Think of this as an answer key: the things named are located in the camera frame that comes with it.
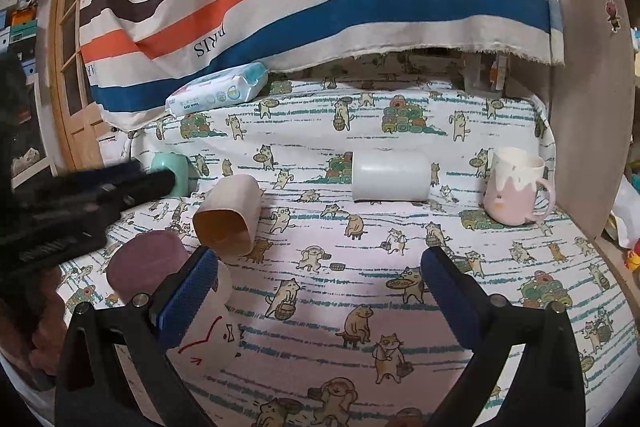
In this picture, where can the cartoon sticker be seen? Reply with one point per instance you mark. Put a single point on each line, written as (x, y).
(613, 14)

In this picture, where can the person's left hand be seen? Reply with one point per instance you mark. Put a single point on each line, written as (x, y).
(42, 337)

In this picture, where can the wooden door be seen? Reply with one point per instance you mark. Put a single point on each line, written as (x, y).
(75, 72)

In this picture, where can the wet wipes pack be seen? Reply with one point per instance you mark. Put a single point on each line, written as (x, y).
(215, 89)

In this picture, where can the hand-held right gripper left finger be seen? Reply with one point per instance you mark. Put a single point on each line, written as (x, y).
(192, 292)

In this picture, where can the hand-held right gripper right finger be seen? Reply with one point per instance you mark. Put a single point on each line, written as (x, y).
(447, 292)

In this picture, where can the cat printed tablecloth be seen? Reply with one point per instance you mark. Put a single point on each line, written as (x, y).
(330, 267)

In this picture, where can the white cup with red drawing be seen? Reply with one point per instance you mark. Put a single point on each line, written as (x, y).
(215, 337)

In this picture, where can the pink and white mug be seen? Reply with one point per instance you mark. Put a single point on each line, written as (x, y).
(510, 192)

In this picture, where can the mint green cup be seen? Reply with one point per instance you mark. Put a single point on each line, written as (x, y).
(182, 169)

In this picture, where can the beige square cup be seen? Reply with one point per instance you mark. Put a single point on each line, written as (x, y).
(227, 217)

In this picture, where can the white plastic bag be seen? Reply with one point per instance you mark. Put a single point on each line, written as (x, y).
(625, 212)

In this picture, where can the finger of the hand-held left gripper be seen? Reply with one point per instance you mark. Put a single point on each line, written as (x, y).
(147, 189)
(127, 171)

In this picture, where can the shelf of storage boxes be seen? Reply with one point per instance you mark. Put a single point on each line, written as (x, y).
(22, 32)

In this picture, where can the plain white cup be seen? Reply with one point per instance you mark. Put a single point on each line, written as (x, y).
(390, 177)

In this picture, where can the beige board panel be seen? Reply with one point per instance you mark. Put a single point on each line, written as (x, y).
(580, 117)

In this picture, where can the purple cup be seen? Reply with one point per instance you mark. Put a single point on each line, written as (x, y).
(145, 262)

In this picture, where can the clear plastic container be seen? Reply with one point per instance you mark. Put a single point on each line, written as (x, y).
(482, 74)

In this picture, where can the yellow toy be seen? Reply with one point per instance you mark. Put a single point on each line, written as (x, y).
(634, 257)

